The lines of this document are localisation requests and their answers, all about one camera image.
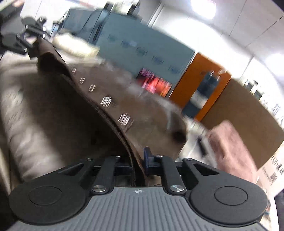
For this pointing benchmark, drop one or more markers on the brown cardboard box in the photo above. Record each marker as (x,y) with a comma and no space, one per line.
(258,129)

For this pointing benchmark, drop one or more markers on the black folded garment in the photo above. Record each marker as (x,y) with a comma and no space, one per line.
(201,146)

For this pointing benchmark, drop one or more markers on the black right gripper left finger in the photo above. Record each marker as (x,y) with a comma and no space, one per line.
(111,167)

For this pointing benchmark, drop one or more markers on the dark teal thermos bottle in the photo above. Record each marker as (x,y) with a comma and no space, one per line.
(201,95)

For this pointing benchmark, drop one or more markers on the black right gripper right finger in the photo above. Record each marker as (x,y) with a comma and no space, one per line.
(165,167)

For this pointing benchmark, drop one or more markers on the smartphone with lit screen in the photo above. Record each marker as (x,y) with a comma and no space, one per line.
(153,83)

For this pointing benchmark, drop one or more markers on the brown leather jacket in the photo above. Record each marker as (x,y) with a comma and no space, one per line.
(136,117)

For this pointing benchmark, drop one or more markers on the pink knitted sweater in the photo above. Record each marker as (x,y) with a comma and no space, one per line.
(232,155)

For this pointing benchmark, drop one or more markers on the blue-grey printed box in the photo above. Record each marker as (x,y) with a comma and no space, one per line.
(130,44)

